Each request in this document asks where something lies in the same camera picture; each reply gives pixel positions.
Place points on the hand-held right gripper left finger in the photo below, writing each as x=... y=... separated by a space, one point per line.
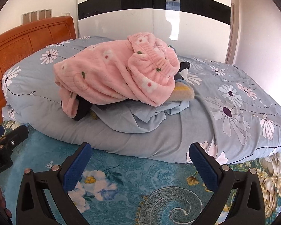
x=77 y=166

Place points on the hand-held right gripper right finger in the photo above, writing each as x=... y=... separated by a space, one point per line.
x=205 y=166

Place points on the pink floral fleece top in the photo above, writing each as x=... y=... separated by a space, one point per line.
x=96 y=75

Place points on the pile of assorted clothes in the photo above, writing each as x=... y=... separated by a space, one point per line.
x=83 y=109

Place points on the grey-blue floral quilt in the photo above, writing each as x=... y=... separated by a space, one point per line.
x=224 y=112

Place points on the teal floral blanket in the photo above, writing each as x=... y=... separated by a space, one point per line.
x=131 y=192

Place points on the beige yellow fleece garment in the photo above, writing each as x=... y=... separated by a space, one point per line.
x=181 y=93

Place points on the pale blue garment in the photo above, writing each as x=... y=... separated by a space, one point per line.
x=140 y=116

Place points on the wooden headboard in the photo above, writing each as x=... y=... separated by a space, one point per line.
x=18 y=44

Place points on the white and black wardrobe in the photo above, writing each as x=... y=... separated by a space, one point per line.
x=131 y=23

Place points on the beige wall panel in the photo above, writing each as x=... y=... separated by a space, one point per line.
x=26 y=18
x=42 y=15
x=34 y=16
x=48 y=13

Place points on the door frame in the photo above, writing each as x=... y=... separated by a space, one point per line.
x=233 y=32

